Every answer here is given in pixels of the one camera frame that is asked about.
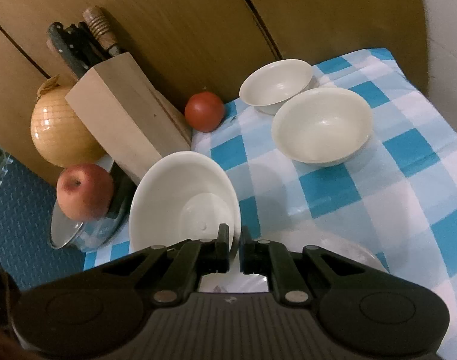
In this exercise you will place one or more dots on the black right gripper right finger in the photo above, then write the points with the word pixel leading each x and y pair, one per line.
pixel 272 260

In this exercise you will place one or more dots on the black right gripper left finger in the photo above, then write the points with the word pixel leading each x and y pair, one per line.
pixel 188 262

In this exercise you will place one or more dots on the white bowl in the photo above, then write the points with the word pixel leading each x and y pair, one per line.
pixel 323 126
pixel 185 195
pixel 271 86

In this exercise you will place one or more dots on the white plate pink flower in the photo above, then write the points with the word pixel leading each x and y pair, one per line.
pixel 236 282

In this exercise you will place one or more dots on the steel pot with lid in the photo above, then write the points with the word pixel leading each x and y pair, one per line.
pixel 90 236

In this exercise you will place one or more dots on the red apple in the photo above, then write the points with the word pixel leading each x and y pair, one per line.
pixel 84 192

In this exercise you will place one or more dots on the wooden knife block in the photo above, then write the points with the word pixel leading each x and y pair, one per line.
pixel 128 116

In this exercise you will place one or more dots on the red tomato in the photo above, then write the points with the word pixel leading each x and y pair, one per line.
pixel 204 112

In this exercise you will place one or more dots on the blue checkered tablecloth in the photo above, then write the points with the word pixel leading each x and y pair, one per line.
pixel 397 197

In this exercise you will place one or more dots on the white bowl back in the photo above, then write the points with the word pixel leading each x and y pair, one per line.
pixel 271 86

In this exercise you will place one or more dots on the blue foam mat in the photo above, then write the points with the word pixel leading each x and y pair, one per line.
pixel 26 206

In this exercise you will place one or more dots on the yellow onion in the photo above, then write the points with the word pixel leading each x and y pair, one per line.
pixel 58 134

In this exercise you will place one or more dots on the black knife handle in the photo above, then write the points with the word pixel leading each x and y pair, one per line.
pixel 77 47

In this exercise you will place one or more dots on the wooden knife handle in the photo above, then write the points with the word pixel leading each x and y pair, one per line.
pixel 102 30

